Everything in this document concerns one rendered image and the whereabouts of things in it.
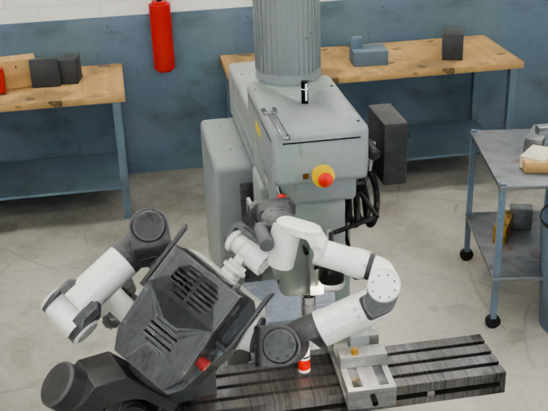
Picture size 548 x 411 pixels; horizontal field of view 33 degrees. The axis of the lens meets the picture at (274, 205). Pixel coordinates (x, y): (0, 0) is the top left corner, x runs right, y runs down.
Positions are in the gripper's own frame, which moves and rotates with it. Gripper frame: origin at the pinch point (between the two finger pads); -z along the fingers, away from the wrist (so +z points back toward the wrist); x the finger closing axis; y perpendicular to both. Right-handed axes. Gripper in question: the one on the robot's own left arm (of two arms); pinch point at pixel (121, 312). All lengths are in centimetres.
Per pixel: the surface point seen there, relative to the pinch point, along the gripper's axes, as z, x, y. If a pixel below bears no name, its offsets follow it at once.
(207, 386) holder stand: -18.3, 3.9, -31.9
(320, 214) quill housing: 22, 58, -23
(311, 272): 14, 45, -33
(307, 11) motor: 37, 95, 19
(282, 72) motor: 27, 80, 14
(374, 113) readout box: -1, 101, -10
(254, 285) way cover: -42, 41, -17
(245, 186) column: -18, 58, 6
